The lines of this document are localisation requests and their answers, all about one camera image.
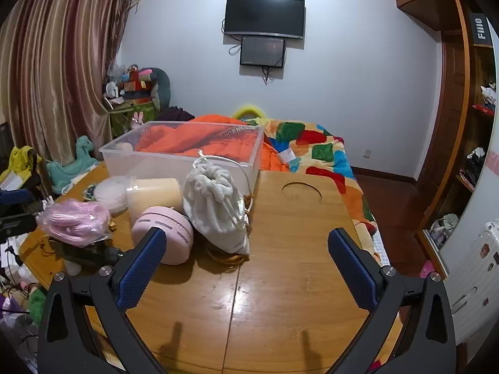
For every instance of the stuffed toys pile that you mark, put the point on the stuffed toys pile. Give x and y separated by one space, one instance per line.
134 86

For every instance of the white cotton pad container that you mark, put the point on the white cotton pad container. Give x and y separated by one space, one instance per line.
112 193

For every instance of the cream pads jar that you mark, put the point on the cream pads jar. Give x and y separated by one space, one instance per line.
145 193

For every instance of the clear plastic storage bin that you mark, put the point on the clear plastic storage bin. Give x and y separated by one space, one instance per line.
122 159

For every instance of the orange puffer jacket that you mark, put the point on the orange puffer jacket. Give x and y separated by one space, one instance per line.
214 135

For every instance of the large black wall monitor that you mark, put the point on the large black wall monitor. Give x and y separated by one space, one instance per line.
282 18

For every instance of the white drawstring pouch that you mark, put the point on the white drawstring pouch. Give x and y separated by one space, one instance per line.
216 207

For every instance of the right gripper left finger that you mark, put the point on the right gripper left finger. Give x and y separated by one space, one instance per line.
121 290

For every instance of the teal dinosaur plush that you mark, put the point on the teal dinosaur plush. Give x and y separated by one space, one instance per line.
62 175

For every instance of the small black wall monitor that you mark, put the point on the small black wall monitor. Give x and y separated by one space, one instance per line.
262 51

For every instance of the pink striped curtain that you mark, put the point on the pink striped curtain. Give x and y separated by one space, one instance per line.
55 56

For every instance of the pink bunny figure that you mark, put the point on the pink bunny figure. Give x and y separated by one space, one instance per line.
137 120

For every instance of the wooden wardrobe shelf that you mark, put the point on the wooden wardrobe shelf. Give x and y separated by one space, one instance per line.
462 130

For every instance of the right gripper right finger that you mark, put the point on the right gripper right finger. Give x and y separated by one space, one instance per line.
378 293

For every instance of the black Fiio box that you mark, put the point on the black Fiio box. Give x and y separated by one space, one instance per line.
480 30

